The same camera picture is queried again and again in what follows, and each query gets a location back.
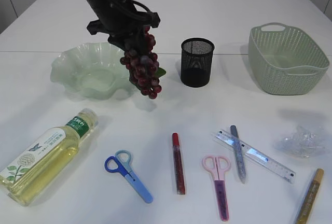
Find pale green wavy plate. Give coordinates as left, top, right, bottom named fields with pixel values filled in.
left=50, top=43, right=133, bottom=100

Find pink scissors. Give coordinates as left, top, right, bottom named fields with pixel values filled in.
left=202, top=155, right=231, bottom=221

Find red glitter pen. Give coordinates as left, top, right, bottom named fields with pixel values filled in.
left=172, top=133, right=186, bottom=195

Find clear plastic ruler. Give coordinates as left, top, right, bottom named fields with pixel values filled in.
left=213, top=130, right=296, bottom=184

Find black mesh pen holder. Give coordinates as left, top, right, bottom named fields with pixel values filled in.
left=181, top=37, right=215, bottom=88

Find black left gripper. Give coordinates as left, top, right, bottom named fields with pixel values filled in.
left=87, top=12, right=160, bottom=50

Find silver glitter pen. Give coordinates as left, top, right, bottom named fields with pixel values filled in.
left=230, top=125, right=246, bottom=184

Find yellow tea bottle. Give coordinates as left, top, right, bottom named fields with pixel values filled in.
left=1, top=108, right=98, bottom=206

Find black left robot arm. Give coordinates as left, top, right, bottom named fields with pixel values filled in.
left=86, top=0, right=160, bottom=54

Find blue scissors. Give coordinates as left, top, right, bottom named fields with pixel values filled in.
left=104, top=150, right=154, bottom=204

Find green woven plastic basket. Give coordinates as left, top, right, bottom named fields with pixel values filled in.
left=248, top=22, right=330, bottom=96

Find gold glitter pen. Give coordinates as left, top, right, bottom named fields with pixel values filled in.
left=295, top=169, right=324, bottom=223

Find dark red grape bunch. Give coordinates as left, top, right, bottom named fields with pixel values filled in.
left=120, top=26, right=166, bottom=100

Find clear plastic sheet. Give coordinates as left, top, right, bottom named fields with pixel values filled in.
left=273, top=125, right=330, bottom=159

